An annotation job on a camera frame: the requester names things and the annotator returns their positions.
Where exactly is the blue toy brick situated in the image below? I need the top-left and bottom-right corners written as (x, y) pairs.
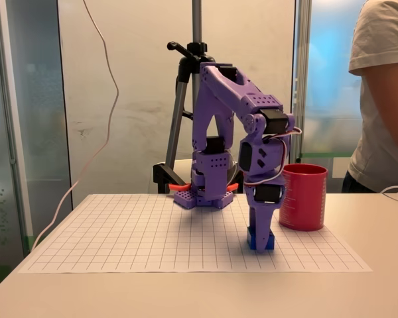
top-left (246, 225), bottom-right (275, 250)

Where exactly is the red cup with white print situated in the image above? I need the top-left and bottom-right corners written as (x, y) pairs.
top-left (278, 163), bottom-right (329, 232)

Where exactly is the white grid paper sheet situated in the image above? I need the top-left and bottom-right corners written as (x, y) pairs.
top-left (18, 193), bottom-right (374, 274)

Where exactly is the grey and black tripod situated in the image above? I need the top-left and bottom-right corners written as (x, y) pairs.
top-left (165, 0), bottom-right (235, 195)

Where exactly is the person in grey t-shirt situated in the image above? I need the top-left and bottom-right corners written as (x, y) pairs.
top-left (341, 0), bottom-right (398, 194)

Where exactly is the black clamp with orange handle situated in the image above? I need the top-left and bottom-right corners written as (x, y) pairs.
top-left (226, 170), bottom-right (247, 195)
top-left (152, 162), bottom-right (192, 195)

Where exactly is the red white black servo wire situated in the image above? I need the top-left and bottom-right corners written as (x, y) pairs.
top-left (242, 126), bottom-right (303, 187)

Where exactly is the grey aluminium frame post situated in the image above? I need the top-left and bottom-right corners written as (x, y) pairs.
top-left (0, 0), bottom-right (34, 254)
top-left (289, 0), bottom-right (313, 164)

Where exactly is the pale pink hanging cable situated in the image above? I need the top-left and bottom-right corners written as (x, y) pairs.
top-left (31, 0), bottom-right (120, 251)

